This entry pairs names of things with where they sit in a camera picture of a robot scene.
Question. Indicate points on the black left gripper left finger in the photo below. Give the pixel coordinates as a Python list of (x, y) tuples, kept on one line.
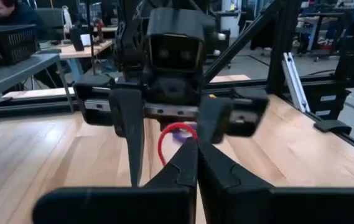
[(117, 205)]

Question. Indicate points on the grey perforated metal shelf riser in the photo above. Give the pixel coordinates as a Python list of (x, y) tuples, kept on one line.
[(8, 74)]

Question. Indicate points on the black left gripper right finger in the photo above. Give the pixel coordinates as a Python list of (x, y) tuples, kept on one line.
[(257, 205)]

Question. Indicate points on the white mug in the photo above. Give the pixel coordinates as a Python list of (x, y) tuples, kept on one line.
[(86, 40)]

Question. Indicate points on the silver aluminium brace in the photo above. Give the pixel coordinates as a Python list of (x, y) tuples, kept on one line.
[(295, 81)]

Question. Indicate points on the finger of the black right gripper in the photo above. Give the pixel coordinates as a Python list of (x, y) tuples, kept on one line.
[(133, 130), (214, 121)]

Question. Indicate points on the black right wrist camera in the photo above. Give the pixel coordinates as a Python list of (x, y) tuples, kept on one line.
[(176, 28)]

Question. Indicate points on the black bottle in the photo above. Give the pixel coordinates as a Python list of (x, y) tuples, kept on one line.
[(77, 40)]

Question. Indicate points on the black plastic mesh basket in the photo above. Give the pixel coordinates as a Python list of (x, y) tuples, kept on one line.
[(18, 43)]

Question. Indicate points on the white bottle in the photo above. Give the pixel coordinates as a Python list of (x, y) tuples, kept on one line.
[(68, 18)]

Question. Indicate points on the orange rubber band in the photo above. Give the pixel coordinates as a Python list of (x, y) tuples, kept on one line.
[(161, 146)]

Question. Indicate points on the black standing workstation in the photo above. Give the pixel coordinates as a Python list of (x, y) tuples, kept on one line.
[(329, 21)]

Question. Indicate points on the wooden office desk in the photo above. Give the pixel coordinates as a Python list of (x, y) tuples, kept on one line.
[(83, 51)]

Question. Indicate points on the person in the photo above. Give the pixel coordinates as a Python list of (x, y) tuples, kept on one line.
[(15, 15)]

